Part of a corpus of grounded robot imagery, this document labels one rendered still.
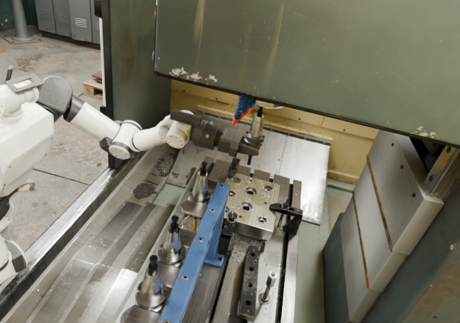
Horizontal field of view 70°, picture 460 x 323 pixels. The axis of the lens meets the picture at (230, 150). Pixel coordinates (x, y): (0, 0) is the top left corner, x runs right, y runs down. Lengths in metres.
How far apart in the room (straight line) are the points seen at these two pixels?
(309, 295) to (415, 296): 0.71
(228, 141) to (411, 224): 0.54
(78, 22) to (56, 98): 4.83
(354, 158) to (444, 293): 1.43
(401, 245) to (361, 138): 1.30
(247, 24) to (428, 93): 0.33
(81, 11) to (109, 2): 4.54
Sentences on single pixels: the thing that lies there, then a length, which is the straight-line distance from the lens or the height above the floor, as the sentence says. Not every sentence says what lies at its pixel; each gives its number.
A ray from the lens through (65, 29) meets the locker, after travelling 6.24.
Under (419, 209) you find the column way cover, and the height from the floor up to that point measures 1.38.
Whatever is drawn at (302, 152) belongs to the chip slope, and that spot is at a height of 0.81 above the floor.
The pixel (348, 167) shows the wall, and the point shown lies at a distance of 2.28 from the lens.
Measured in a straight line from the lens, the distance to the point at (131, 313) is 0.72.
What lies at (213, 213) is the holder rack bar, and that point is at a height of 1.23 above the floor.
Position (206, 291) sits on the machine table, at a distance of 1.13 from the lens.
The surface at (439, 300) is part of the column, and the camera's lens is 0.94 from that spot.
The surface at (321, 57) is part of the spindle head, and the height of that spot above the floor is 1.69.
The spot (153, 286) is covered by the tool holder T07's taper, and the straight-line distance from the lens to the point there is 0.69.
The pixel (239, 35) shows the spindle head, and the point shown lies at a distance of 0.61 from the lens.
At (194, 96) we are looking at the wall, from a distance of 2.17.
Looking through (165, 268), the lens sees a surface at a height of 1.22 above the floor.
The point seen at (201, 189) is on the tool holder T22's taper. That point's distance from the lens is 0.91.
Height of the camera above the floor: 1.83
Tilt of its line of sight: 32 degrees down
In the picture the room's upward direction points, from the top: 11 degrees clockwise
